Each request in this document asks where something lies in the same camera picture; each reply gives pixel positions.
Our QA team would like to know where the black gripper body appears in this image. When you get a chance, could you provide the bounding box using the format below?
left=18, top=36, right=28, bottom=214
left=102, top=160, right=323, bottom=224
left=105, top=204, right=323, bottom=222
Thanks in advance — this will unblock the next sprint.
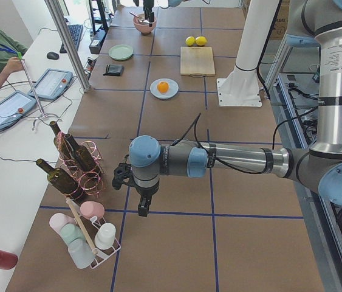
left=112, top=154, right=159, bottom=207

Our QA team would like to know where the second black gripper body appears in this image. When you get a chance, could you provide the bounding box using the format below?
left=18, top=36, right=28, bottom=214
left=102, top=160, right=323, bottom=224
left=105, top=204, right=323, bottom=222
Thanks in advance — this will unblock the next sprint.
left=133, top=0, right=154, bottom=15

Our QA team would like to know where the orange mandarin fruit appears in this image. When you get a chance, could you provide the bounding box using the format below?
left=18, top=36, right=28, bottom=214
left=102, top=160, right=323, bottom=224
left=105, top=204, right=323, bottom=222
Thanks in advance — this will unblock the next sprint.
left=157, top=81, right=169, bottom=94

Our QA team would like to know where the pale blue plate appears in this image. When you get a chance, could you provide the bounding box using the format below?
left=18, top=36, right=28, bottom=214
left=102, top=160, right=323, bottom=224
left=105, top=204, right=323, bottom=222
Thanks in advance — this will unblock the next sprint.
left=150, top=78, right=179, bottom=100

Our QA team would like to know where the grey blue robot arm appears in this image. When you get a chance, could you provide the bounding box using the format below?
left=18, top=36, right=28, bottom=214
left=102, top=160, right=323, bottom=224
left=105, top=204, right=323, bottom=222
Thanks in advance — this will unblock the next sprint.
left=112, top=1, right=342, bottom=217

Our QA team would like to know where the pale green plate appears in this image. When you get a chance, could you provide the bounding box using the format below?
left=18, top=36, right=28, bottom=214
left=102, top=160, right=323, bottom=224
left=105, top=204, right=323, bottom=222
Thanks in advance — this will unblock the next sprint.
left=108, top=44, right=134, bottom=61

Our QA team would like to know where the metal scoop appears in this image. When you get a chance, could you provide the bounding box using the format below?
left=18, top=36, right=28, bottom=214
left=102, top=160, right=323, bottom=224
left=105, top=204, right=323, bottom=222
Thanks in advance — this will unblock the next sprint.
left=129, top=12, right=149, bottom=25

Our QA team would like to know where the pink bowl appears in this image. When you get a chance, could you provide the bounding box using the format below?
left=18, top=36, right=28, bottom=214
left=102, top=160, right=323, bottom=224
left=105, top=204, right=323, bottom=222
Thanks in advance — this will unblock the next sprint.
left=133, top=14, right=157, bottom=34

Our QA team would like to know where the upper dark wine bottle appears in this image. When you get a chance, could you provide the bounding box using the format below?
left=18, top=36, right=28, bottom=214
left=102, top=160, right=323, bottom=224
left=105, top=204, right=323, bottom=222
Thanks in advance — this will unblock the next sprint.
left=64, top=133, right=101, bottom=176

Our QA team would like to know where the dark wine bottle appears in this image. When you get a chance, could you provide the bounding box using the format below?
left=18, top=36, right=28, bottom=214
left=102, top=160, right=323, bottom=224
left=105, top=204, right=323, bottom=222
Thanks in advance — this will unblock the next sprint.
left=49, top=121, right=75, bottom=167
left=64, top=133, right=101, bottom=176
left=36, top=158, right=87, bottom=204

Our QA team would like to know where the lower yellow lemon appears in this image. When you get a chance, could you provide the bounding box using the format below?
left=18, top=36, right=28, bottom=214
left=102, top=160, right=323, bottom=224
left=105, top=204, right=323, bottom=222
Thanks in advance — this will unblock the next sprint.
left=185, top=36, right=196, bottom=47

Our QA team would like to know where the yellow lemon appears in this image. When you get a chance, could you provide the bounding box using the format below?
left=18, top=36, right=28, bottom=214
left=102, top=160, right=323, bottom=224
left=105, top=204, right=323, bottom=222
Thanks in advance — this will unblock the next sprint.
left=185, top=36, right=196, bottom=47
left=195, top=36, right=207, bottom=46

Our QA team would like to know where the white cup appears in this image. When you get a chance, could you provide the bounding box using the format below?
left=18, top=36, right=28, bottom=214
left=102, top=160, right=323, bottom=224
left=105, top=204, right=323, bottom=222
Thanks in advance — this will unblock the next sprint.
left=94, top=223, right=116, bottom=250

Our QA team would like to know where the upper yellow lemon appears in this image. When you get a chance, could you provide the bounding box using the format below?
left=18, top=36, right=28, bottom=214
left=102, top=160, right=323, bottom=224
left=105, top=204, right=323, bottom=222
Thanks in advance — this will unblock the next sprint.
left=195, top=36, right=207, bottom=46

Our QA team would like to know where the bamboo cutting board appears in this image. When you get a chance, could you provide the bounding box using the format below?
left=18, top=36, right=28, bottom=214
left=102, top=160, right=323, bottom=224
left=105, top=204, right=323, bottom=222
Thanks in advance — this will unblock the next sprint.
left=180, top=47, right=216, bottom=76

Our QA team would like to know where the lower dark wine bottle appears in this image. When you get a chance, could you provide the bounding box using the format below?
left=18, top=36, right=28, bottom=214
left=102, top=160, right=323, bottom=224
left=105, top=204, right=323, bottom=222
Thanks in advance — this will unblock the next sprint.
left=36, top=158, right=87, bottom=204

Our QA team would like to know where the folded grey cloth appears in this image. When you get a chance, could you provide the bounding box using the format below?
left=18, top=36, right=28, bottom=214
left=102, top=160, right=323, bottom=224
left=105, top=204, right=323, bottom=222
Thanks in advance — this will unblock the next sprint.
left=103, top=64, right=125, bottom=77

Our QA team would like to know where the mint green cup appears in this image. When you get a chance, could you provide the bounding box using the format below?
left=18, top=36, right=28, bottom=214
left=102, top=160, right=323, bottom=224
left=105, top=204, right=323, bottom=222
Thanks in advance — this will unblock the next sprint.
left=59, top=223, right=85, bottom=246

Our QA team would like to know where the black keyboard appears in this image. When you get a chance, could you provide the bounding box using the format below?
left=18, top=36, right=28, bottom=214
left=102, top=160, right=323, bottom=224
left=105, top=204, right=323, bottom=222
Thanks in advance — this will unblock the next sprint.
left=67, top=24, right=84, bottom=50

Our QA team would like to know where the pale grey cup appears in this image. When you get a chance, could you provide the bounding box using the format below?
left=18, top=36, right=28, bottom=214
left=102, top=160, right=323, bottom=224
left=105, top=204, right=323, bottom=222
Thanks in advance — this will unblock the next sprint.
left=67, top=238, right=95, bottom=269

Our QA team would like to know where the light pink cup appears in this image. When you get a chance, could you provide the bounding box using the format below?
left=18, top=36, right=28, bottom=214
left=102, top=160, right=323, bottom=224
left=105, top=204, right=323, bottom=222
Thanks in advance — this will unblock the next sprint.
left=49, top=213, right=77, bottom=235

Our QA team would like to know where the metal stand rod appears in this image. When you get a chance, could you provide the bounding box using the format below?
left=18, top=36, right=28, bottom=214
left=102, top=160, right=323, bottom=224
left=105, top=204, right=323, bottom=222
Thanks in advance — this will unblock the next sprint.
left=16, top=52, right=59, bottom=131

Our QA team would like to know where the black computer mouse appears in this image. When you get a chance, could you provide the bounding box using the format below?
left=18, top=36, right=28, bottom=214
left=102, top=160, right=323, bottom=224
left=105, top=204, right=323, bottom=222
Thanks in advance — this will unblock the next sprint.
left=46, top=52, right=60, bottom=60

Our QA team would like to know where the far teach pendant tablet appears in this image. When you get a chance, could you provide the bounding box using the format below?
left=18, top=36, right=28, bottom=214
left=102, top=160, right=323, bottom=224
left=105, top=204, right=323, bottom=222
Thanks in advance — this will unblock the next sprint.
left=34, top=68, right=73, bottom=100

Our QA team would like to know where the teach pendant tablet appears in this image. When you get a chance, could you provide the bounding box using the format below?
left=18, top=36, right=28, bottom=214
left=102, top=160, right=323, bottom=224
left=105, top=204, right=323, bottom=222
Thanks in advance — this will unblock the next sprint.
left=34, top=68, right=73, bottom=100
left=0, top=91, right=36, bottom=130

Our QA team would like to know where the near teach pendant tablet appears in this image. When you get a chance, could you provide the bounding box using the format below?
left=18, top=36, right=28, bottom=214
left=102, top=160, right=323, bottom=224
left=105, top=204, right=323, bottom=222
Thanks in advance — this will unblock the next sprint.
left=0, top=91, right=36, bottom=130

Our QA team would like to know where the copper wire bottle rack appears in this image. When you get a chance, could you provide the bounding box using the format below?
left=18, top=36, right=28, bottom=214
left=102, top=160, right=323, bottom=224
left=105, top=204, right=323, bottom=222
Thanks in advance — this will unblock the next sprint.
left=53, top=130, right=102, bottom=204

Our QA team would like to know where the white wire cup rack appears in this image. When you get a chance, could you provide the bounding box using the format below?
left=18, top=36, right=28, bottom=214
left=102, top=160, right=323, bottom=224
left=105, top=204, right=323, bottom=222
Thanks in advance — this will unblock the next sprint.
left=66, top=197, right=121, bottom=269

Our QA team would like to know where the wooden rack handle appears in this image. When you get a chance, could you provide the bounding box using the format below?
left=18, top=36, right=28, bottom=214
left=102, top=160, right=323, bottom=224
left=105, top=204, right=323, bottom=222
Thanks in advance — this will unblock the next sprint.
left=66, top=200, right=98, bottom=255

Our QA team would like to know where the aluminium frame post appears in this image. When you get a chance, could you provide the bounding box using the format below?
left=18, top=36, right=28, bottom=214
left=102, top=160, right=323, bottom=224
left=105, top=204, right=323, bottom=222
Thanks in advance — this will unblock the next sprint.
left=44, top=0, right=91, bottom=92

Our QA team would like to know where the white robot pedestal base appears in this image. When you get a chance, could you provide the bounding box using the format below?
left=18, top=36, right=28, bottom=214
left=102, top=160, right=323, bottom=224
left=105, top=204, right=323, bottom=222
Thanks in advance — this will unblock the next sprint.
left=217, top=0, right=281, bottom=107

